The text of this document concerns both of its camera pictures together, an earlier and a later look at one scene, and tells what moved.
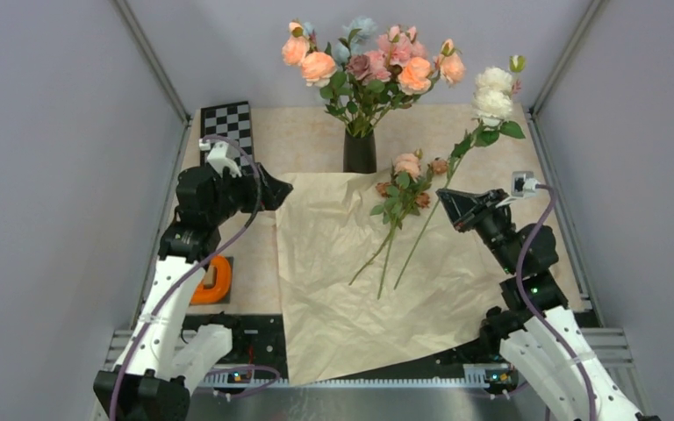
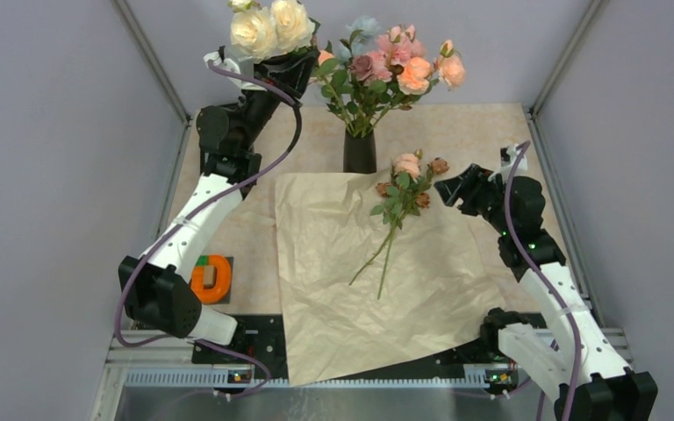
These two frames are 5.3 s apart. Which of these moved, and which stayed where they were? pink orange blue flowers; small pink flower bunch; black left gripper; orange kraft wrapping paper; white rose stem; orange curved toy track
Moved: white rose stem; black left gripper
Stayed: orange curved toy track; orange kraft wrapping paper; pink orange blue flowers; small pink flower bunch
